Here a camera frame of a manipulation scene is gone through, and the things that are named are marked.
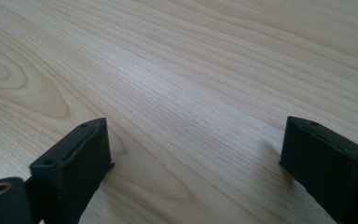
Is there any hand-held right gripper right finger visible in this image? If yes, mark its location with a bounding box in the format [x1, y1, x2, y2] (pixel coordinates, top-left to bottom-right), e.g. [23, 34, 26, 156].
[279, 116, 358, 224]

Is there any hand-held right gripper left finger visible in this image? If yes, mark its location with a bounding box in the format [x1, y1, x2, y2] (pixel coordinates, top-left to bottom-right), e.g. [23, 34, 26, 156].
[29, 117, 116, 224]

